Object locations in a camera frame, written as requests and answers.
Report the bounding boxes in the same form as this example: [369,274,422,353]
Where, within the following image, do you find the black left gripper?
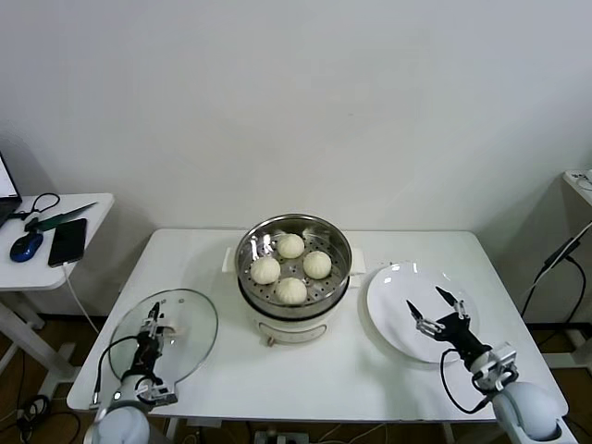
[123,302,169,381]

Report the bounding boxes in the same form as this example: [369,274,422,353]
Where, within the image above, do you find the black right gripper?
[405,285,494,364]

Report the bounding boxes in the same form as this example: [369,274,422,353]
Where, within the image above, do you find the round glass pot lid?
[108,288,219,386]

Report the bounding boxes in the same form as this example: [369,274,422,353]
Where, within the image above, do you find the white steamed baozi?
[251,256,281,286]
[276,233,305,260]
[275,277,309,307]
[302,251,333,280]

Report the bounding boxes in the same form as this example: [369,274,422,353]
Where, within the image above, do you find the stainless steel steamer basket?
[223,213,366,321]

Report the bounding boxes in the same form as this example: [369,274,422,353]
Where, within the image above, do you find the white round plate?
[364,262,481,364]

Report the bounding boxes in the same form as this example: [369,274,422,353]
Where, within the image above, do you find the black smartphone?
[46,218,88,269]

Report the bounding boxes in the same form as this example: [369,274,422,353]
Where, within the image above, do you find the white side table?
[0,192,116,385]

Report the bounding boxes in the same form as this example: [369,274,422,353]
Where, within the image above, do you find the white electric cooking pot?
[238,272,363,349]

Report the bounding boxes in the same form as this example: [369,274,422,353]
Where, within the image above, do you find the dark green knife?
[23,201,99,235]

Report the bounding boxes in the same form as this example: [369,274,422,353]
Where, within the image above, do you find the blue computer mouse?
[8,231,43,264]

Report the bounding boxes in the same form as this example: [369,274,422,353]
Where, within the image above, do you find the grey floor power strip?
[255,428,310,444]

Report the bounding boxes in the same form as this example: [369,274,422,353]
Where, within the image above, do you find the white side desk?
[561,168,592,209]

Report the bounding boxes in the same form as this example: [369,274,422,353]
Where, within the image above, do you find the black laptop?
[0,152,23,228]

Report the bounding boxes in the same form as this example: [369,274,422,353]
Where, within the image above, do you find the white power strip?
[569,168,592,191]

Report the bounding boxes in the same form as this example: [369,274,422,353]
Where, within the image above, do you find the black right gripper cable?
[438,349,492,413]

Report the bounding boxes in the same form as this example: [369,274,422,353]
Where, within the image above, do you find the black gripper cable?
[91,335,140,411]
[438,349,492,413]

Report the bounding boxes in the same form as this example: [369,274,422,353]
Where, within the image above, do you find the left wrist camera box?
[135,377,179,409]

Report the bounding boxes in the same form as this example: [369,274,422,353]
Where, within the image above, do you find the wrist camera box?
[470,342,518,395]
[135,377,179,409]

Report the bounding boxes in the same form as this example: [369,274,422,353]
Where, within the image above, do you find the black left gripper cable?
[91,335,140,411]

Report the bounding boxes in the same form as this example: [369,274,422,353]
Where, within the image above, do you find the white charging cable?
[62,263,101,337]

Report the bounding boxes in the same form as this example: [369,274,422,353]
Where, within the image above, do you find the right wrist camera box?
[470,342,518,395]

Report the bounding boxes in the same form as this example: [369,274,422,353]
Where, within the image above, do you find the white floor cable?
[318,423,389,444]

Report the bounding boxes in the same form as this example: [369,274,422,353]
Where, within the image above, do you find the black floor cable bundle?
[16,395,82,444]

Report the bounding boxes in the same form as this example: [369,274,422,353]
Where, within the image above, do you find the black looped strap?
[12,192,61,224]

